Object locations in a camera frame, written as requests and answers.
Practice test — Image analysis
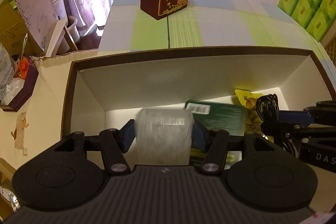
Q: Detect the black cable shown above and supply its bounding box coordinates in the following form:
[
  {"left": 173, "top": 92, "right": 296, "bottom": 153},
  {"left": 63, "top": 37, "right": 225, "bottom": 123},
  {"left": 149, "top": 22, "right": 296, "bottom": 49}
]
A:
[{"left": 255, "top": 93, "right": 300, "bottom": 159}]

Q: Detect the yellow snack packet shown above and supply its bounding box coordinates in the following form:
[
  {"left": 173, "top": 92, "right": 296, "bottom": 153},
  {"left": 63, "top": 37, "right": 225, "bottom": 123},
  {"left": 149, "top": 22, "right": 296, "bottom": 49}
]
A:
[{"left": 225, "top": 88, "right": 275, "bottom": 169}]

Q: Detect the dark green snack pouch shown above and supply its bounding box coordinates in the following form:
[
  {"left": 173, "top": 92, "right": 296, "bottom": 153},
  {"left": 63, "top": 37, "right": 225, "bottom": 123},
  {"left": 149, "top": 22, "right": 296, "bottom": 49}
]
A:
[{"left": 185, "top": 100, "right": 247, "bottom": 136}]

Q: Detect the clear floss pick bag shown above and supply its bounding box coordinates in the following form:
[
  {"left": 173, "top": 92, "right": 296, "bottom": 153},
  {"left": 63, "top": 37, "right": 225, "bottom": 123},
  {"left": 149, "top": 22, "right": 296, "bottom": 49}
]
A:
[{"left": 134, "top": 108, "right": 194, "bottom": 166}]

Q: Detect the brown cardboard storage box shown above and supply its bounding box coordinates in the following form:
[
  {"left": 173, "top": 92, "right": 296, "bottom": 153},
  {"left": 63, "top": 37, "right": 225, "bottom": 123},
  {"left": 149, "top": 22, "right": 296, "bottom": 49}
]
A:
[{"left": 61, "top": 46, "right": 335, "bottom": 137}]

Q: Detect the hexagonal dark wood tray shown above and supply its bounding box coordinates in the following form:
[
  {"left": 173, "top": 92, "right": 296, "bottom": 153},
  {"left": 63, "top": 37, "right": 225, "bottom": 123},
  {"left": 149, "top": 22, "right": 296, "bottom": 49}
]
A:
[{"left": 1, "top": 57, "right": 39, "bottom": 113}]

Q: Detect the silver foil bag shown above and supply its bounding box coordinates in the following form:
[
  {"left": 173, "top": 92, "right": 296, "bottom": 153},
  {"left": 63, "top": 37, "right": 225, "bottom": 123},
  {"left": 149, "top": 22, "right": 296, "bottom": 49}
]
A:
[{"left": 0, "top": 44, "right": 15, "bottom": 100}]

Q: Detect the checkered tablecloth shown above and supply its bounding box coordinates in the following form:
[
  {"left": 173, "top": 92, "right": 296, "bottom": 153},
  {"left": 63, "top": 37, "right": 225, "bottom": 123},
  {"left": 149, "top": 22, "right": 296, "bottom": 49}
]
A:
[{"left": 98, "top": 0, "right": 335, "bottom": 77}]

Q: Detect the pale pink cardboard sheet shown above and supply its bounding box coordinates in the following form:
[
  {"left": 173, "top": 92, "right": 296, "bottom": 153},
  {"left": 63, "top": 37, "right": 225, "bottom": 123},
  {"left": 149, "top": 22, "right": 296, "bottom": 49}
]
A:
[{"left": 15, "top": 0, "right": 59, "bottom": 57}]

